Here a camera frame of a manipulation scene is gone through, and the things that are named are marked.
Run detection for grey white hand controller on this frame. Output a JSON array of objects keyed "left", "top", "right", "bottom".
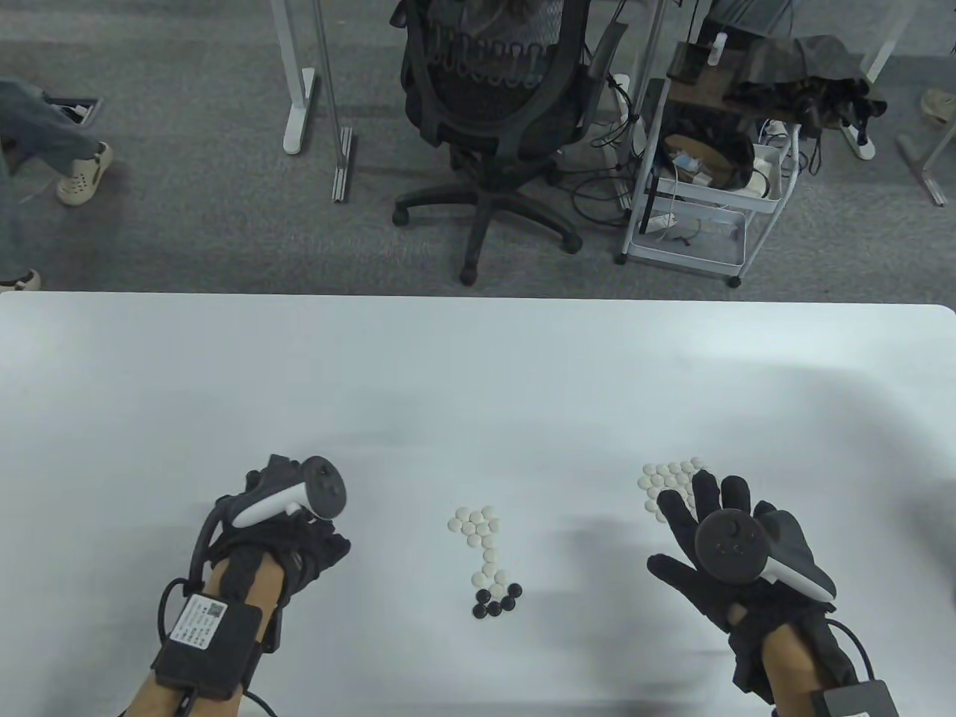
[
  {"left": 235, "top": 456, "right": 349, "bottom": 527},
  {"left": 695, "top": 510, "right": 839, "bottom": 604}
]

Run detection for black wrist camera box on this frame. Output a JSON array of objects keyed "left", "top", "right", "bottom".
[
  {"left": 813, "top": 680, "right": 902, "bottom": 717},
  {"left": 152, "top": 594, "right": 264, "bottom": 701}
]

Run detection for person's left hand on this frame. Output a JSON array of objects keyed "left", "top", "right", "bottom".
[{"left": 200, "top": 454, "right": 352, "bottom": 610}]

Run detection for black mesh office chair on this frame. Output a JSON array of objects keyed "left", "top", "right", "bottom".
[{"left": 392, "top": 0, "right": 632, "bottom": 286}]

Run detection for black cloth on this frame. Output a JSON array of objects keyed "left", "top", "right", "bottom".
[{"left": 724, "top": 34, "right": 890, "bottom": 128}]

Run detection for aluminium profile post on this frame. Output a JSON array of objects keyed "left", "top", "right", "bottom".
[{"left": 310, "top": 0, "right": 353, "bottom": 202}]

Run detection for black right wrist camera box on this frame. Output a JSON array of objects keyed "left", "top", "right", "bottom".
[{"left": 813, "top": 680, "right": 902, "bottom": 717}]

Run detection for white utility cart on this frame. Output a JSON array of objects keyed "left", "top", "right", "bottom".
[{"left": 614, "top": 41, "right": 804, "bottom": 290}]

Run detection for mixed black white go stones pile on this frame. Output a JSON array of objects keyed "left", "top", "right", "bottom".
[{"left": 448, "top": 506, "right": 525, "bottom": 619}]

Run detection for grey white right hand controller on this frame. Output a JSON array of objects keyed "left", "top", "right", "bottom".
[{"left": 695, "top": 510, "right": 839, "bottom": 604}]

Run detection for grey white left hand controller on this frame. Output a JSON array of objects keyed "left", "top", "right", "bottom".
[{"left": 235, "top": 456, "right": 349, "bottom": 527}]

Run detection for sorted white go stones group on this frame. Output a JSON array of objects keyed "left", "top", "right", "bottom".
[{"left": 637, "top": 457, "right": 707, "bottom": 518}]

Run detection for grey metal floor foot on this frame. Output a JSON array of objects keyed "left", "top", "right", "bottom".
[{"left": 896, "top": 133, "right": 949, "bottom": 208}]

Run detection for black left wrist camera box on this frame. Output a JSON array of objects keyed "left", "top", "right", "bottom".
[{"left": 152, "top": 594, "right": 264, "bottom": 701}]

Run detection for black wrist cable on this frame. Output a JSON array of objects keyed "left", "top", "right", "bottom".
[
  {"left": 825, "top": 616, "right": 875, "bottom": 684},
  {"left": 155, "top": 500, "right": 281, "bottom": 717}
]

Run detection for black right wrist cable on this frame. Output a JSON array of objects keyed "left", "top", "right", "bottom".
[{"left": 825, "top": 616, "right": 875, "bottom": 684}]

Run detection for person's right hand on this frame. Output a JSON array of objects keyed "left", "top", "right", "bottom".
[{"left": 646, "top": 471, "right": 861, "bottom": 704}]

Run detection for floor socket box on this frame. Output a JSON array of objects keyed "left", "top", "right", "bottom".
[{"left": 47, "top": 96, "right": 102, "bottom": 126}]

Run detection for white power strip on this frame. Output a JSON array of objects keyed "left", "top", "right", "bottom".
[{"left": 836, "top": 118, "right": 876, "bottom": 161}]

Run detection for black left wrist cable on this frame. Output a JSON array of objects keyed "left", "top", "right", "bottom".
[{"left": 155, "top": 500, "right": 281, "bottom": 717}]

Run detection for white desk leg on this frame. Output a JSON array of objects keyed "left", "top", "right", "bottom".
[
  {"left": 270, "top": 0, "right": 318, "bottom": 156},
  {"left": 866, "top": 0, "right": 919, "bottom": 83}
]

